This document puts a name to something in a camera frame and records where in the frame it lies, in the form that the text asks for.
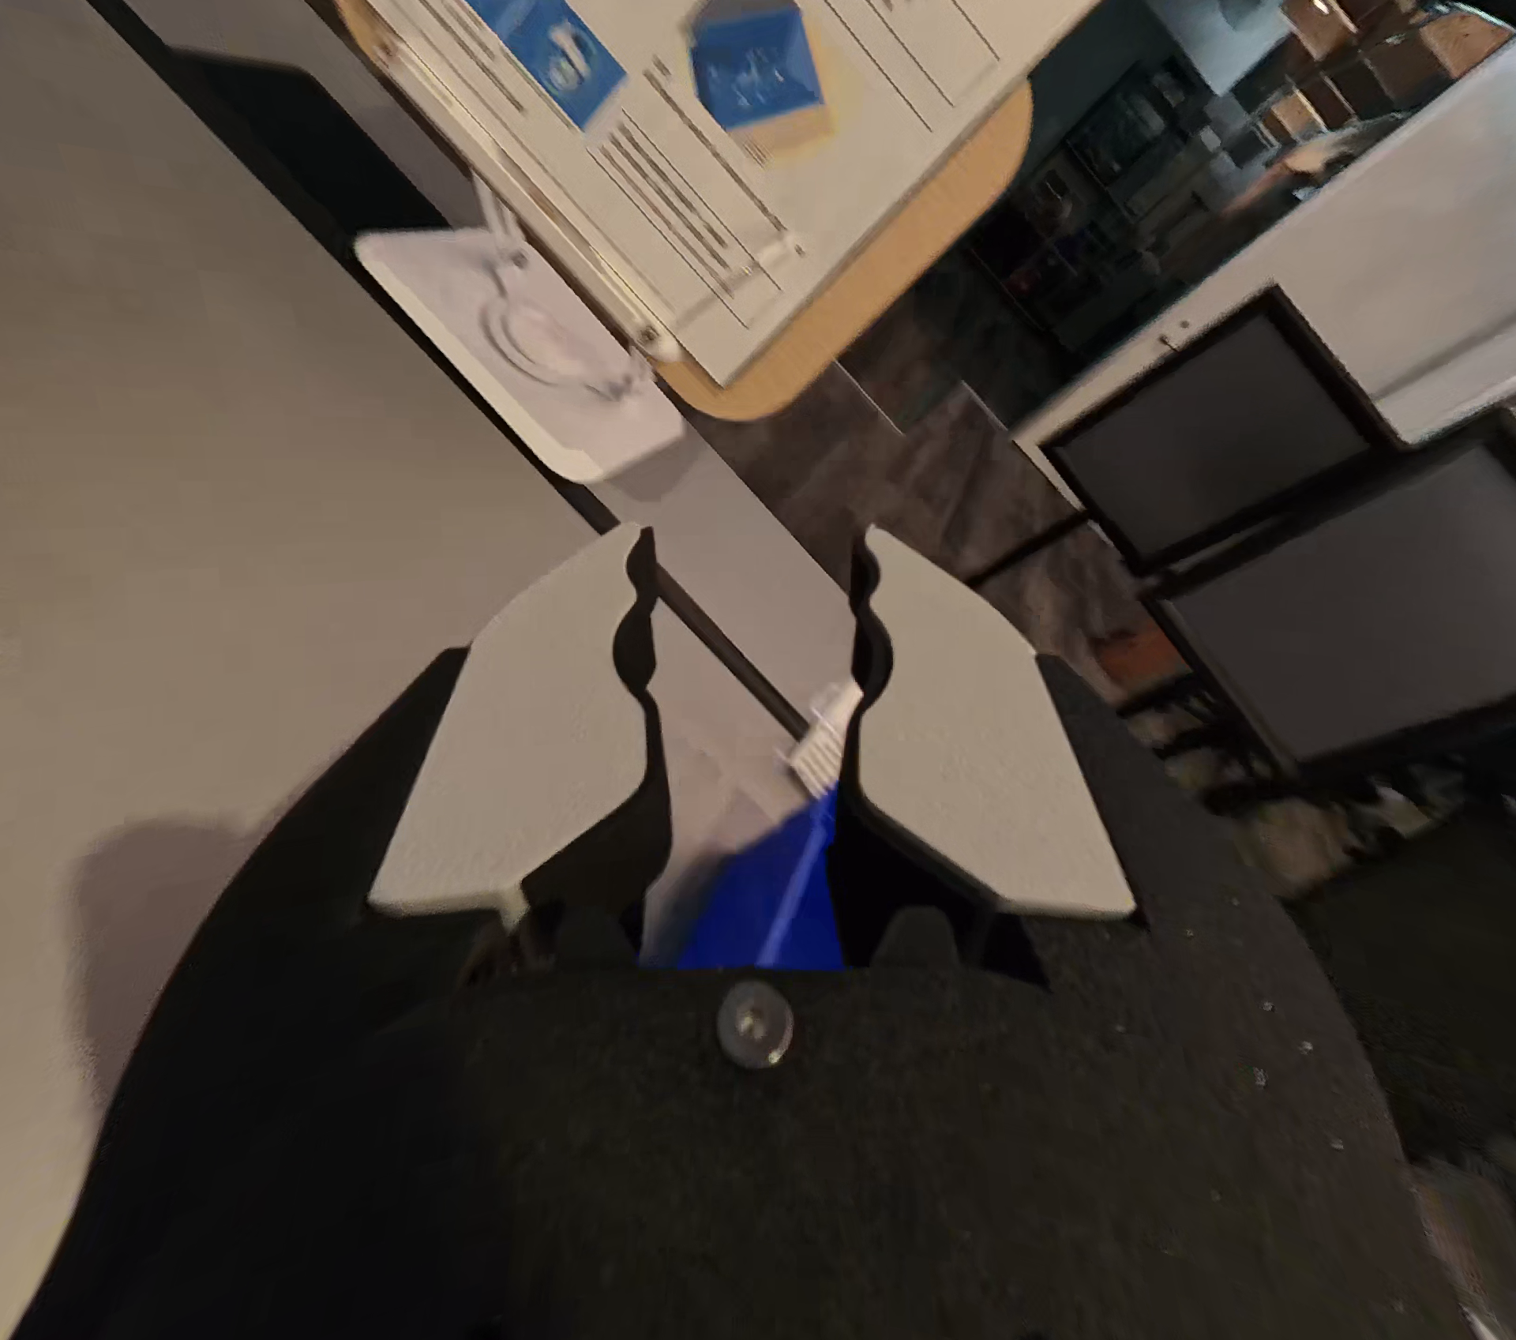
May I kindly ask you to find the printed instruction sheet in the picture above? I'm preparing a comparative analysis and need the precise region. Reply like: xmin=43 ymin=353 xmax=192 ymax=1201
xmin=358 ymin=0 xmax=1293 ymax=384

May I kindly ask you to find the white document stand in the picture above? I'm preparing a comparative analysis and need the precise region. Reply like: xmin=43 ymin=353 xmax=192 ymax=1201
xmin=358 ymin=176 xmax=686 ymax=483

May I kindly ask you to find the blue plastic bin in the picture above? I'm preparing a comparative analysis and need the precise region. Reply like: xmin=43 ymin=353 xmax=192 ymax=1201
xmin=644 ymin=779 xmax=844 ymax=975

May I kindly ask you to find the black easel board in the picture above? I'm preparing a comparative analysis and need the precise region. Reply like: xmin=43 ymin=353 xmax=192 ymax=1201
xmin=1037 ymin=285 xmax=1411 ymax=577
xmin=1143 ymin=436 xmax=1516 ymax=771

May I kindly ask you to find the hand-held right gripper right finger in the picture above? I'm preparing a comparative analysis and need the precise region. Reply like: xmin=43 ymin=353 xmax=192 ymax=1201
xmin=838 ymin=523 xmax=1143 ymax=919

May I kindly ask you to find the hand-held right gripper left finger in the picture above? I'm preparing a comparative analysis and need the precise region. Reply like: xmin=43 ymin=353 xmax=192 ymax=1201
xmin=365 ymin=523 xmax=674 ymax=925

